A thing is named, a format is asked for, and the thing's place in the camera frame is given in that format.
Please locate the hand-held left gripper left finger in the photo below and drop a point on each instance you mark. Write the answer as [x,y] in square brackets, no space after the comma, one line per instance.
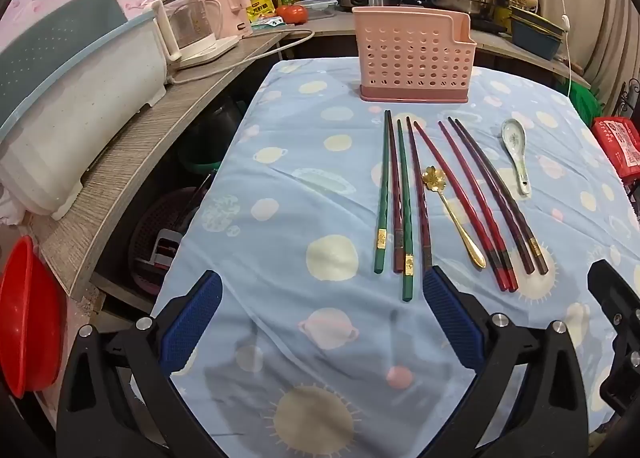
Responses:
[195,323]

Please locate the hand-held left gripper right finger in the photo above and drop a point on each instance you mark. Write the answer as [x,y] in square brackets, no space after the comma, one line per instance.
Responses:
[450,318]

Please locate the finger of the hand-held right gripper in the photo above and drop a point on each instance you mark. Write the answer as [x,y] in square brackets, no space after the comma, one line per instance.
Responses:
[612,288]

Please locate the red chopstick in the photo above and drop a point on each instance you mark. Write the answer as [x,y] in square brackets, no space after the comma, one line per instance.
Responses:
[460,208]
[475,188]

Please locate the green chopstick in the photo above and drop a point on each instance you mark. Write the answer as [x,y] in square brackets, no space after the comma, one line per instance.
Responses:
[383,203]
[404,208]

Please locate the maroon chopstick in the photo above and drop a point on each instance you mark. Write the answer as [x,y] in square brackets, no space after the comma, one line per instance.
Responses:
[395,198]
[419,198]

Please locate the dark brown chopstick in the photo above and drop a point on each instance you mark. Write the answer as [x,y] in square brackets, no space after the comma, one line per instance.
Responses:
[505,193]
[492,193]

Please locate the gold flower spoon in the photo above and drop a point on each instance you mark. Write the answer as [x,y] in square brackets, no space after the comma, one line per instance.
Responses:
[431,178]

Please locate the white ceramic soup spoon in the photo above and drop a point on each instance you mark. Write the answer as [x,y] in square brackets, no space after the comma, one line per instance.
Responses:
[512,135]

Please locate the pink perforated utensil basket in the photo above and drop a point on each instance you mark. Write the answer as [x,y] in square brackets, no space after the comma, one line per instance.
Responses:
[400,57]

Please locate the red printed bag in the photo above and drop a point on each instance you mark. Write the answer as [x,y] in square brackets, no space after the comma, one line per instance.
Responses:
[620,142]

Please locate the red plastic basin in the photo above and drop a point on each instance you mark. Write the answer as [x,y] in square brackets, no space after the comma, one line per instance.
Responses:
[25,318]

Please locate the blue planet print tablecloth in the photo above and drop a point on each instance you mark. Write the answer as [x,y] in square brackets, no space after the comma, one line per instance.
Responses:
[300,188]

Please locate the green bag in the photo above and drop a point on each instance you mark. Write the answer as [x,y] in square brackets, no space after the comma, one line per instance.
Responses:
[587,105]

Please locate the black metal rack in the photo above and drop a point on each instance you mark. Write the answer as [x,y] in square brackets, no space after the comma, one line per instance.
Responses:
[627,100]

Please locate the white plastic tub blue rim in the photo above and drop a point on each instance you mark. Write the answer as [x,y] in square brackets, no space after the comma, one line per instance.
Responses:
[50,157]

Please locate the stack of blue containers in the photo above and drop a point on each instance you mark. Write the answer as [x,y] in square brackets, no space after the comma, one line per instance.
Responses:
[535,35]

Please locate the beige curtain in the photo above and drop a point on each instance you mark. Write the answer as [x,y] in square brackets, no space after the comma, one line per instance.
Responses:
[595,12]

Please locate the glass kettle white base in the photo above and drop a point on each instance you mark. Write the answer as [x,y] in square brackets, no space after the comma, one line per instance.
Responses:
[190,22]

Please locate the small white green packet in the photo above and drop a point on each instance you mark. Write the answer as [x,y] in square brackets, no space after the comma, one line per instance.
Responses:
[270,23]

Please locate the teal perforated lid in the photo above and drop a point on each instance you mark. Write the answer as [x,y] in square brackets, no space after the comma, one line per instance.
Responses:
[45,47]

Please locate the red tomato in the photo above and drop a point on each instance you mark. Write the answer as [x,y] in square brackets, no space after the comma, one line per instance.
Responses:
[291,13]

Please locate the glass food container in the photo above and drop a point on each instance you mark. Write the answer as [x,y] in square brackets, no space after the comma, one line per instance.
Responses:
[317,8]

